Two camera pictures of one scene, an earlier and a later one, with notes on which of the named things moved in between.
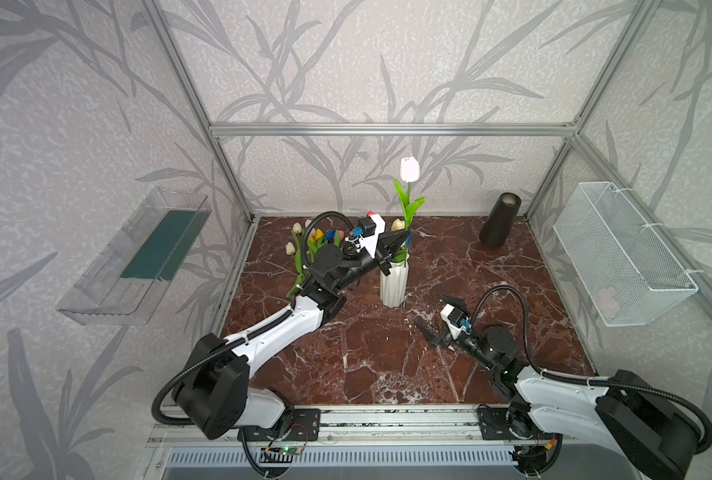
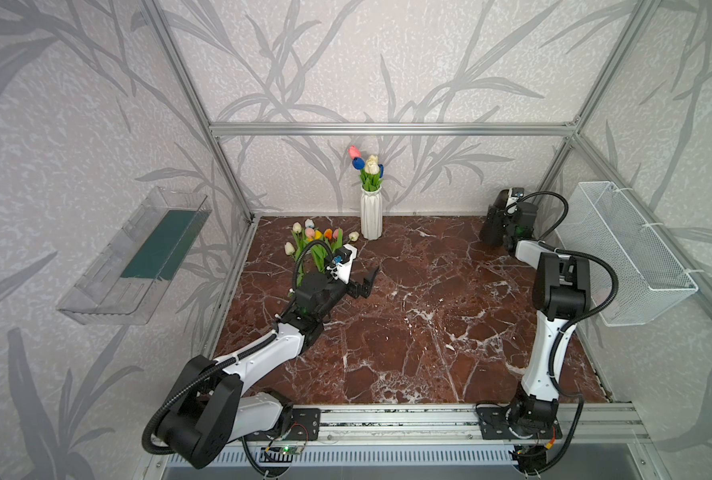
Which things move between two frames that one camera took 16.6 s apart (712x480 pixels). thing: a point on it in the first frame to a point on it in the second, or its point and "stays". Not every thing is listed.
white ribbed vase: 394,286 to 372,213
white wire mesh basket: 625,271 stays
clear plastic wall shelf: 124,276 stays
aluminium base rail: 383,422 stays
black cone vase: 499,223 stays
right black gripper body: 443,336 to 494,228
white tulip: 297,228 stays
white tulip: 409,173 to 372,165
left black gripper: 377,257 to 352,285
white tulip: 296,252 stays
